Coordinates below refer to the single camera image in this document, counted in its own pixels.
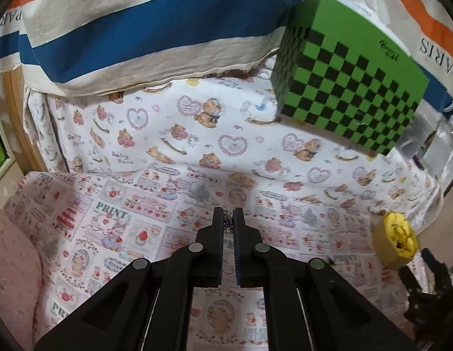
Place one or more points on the striped lettered cloth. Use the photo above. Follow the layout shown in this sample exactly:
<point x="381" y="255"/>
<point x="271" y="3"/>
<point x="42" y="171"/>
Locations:
<point x="157" y="29"/>

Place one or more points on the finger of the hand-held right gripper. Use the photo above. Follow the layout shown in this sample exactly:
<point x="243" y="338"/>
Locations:
<point x="436" y="267"/>
<point x="412" y="279"/>

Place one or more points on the strawberry print cloth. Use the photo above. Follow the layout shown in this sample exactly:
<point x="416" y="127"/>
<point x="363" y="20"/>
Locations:
<point x="131" y="226"/>

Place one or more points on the yellow cloth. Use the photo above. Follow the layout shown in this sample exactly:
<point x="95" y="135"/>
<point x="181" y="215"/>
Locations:
<point x="400" y="232"/>

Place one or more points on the small tan cardboard box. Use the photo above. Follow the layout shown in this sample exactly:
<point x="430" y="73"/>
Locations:
<point x="383" y="245"/>

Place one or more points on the bear print cloth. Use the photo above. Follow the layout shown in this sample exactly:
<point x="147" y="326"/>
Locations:
<point x="212" y="146"/>

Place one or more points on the green checkered tissue box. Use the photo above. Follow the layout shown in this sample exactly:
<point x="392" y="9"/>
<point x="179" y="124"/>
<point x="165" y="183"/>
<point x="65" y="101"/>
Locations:
<point x="343" y="80"/>

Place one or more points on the wooden frame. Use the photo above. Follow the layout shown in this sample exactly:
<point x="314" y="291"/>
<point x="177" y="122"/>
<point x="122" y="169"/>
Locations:
<point x="22" y="124"/>

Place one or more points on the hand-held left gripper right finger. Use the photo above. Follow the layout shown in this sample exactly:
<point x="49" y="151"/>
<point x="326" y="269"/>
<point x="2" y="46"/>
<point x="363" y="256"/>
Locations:
<point x="236" y="256"/>

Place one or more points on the pink cushion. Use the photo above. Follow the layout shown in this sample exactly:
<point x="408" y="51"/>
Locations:
<point x="12" y="274"/>

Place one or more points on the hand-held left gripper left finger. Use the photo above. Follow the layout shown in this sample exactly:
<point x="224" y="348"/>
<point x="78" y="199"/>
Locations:
<point x="220" y="256"/>

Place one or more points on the clear plastic cup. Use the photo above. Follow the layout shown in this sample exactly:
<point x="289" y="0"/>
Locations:
<point x="416" y="135"/>

